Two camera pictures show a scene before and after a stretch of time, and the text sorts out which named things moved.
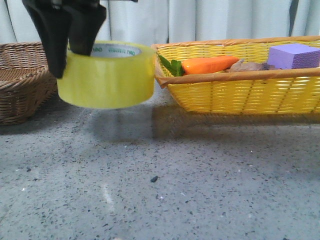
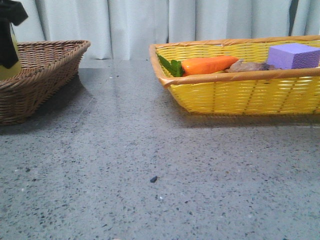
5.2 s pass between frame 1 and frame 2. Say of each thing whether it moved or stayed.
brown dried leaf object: stayed
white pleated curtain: stayed
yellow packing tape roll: moved
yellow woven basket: stayed
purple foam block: stayed
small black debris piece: stayed
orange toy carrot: stayed
